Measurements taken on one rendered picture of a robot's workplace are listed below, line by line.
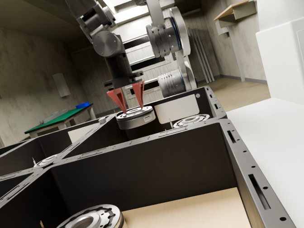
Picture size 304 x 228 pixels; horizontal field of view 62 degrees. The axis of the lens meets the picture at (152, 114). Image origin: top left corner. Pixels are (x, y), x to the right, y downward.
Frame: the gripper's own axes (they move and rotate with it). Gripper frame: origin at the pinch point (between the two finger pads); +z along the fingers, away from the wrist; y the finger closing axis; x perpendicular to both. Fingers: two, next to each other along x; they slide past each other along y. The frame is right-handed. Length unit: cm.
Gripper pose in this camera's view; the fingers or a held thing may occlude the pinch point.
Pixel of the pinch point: (133, 108)
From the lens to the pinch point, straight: 69.9
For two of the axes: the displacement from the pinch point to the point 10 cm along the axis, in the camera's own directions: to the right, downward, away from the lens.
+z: 3.0, 9.4, 1.7
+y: 9.4, -2.6, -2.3
